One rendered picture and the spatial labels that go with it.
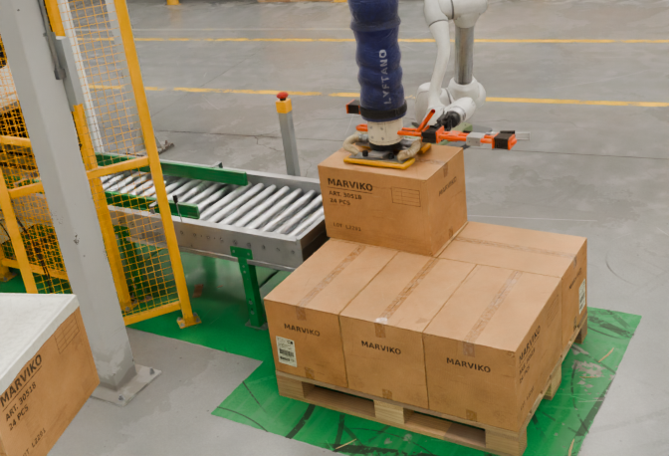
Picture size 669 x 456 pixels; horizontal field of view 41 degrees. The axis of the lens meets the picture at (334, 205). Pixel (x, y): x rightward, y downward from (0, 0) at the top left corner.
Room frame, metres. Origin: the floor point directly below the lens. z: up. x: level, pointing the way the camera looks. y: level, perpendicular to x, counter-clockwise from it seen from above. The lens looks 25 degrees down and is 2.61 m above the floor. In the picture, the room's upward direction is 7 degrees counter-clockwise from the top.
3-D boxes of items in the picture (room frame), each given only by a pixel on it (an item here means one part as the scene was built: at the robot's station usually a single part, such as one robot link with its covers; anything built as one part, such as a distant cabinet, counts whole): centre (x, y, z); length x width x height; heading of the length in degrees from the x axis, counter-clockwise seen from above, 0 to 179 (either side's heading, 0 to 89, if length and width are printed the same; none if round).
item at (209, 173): (5.31, 1.14, 0.60); 1.60 x 0.10 x 0.09; 57
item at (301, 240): (4.25, 0.01, 0.58); 0.70 x 0.03 x 0.06; 147
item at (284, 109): (4.98, 0.22, 0.50); 0.07 x 0.07 x 1.00; 57
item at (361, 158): (3.98, -0.24, 0.98); 0.34 x 0.10 x 0.05; 57
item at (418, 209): (4.06, -0.30, 0.74); 0.60 x 0.40 x 0.40; 55
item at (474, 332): (3.63, -0.40, 0.34); 1.20 x 1.00 x 0.40; 57
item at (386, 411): (3.63, -0.40, 0.07); 1.20 x 1.00 x 0.14; 57
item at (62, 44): (3.89, 1.13, 1.62); 0.20 x 0.05 x 0.30; 57
